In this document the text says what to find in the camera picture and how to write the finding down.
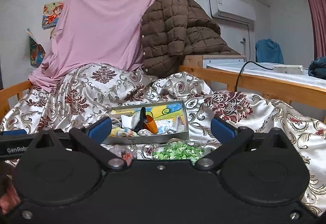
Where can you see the orange cup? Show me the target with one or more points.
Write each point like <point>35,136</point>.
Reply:
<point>150,124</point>

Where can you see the brown puffer jacket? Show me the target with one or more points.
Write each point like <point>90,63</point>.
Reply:
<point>173,30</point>

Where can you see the pink hanging sheet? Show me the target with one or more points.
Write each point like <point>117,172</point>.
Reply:
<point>101,30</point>

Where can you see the floral satin blanket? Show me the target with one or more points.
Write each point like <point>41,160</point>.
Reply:
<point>76,91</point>

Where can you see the dark pink curtain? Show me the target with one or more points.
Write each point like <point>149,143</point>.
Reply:
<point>318,23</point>

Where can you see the dark teal garment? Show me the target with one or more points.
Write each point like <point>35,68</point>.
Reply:
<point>318,67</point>

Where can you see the white mattress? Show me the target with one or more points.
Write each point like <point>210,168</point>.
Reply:
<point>280,77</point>

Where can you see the blue hanging garment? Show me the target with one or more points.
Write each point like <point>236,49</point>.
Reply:
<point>270,51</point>

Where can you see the white cloth with blue trim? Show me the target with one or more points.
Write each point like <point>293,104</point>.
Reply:
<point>165,126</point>

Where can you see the white power strip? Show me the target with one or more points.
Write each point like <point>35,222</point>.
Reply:
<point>287,69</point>

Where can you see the white air conditioner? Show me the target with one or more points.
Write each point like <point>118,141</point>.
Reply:
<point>231,7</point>

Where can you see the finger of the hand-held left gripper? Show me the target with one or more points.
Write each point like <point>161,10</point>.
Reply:
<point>14,132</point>

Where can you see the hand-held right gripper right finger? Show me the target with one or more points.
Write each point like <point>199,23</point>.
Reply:
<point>224,128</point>

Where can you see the wooden bed frame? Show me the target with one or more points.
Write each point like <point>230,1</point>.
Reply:
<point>254,84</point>

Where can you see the striped sock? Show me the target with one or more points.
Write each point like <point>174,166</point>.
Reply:
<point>124,133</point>

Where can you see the colourful paper wall hanging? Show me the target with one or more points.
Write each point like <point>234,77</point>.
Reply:
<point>35,53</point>

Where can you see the cartoon girl wall poster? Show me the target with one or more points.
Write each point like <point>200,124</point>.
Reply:
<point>52,14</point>

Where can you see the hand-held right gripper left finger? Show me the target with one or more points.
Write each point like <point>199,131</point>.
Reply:
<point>100,128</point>

